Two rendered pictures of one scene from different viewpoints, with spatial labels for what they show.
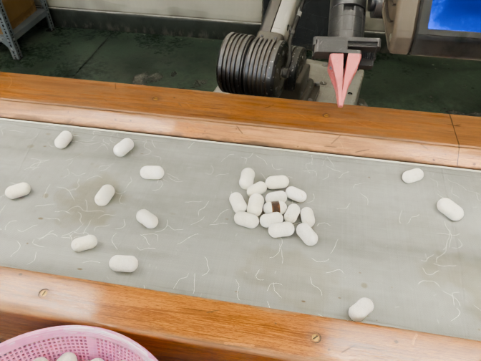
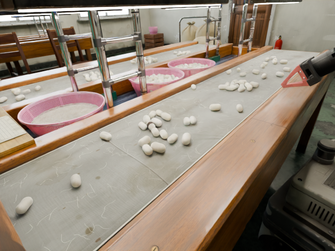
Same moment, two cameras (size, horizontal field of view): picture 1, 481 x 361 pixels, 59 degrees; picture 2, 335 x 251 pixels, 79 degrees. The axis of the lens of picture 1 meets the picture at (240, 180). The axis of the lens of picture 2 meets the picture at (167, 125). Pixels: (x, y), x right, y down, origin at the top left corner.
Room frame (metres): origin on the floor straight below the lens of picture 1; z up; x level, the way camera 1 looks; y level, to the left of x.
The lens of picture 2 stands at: (0.59, -0.87, 1.03)
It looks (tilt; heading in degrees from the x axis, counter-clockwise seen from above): 30 degrees down; 123
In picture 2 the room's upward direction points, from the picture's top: 3 degrees counter-clockwise
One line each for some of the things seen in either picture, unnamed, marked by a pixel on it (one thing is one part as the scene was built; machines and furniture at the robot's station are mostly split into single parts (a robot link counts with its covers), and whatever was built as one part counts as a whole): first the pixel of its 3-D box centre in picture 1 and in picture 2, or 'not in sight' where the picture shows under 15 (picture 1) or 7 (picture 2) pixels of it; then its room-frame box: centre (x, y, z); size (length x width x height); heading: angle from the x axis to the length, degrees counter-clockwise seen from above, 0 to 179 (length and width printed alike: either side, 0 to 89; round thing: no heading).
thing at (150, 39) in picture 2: not in sight; (153, 38); (-3.27, 4.48, 0.32); 0.42 x 0.42 x 0.64; 80
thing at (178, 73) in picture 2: not in sight; (156, 84); (0.04, -0.10, 0.72); 0.27 x 0.27 x 0.10
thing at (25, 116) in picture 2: not in sight; (68, 117); (-0.04, -0.54, 0.72); 0.27 x 0.27 x 0.10
